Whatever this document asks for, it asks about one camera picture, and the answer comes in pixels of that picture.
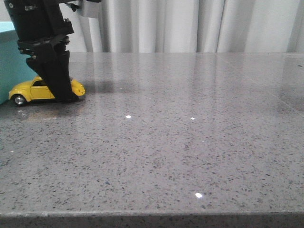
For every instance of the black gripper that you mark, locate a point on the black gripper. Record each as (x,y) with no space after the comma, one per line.
(40,26)

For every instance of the yellow toy beetle car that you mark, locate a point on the yellow toy beetle car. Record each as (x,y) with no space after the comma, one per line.
(28,91)

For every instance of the light blue box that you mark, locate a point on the light blue box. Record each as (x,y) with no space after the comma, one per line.
(13,67)

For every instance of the grey white curtain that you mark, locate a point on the grey white curtain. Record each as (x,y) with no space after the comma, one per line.
(174,26)

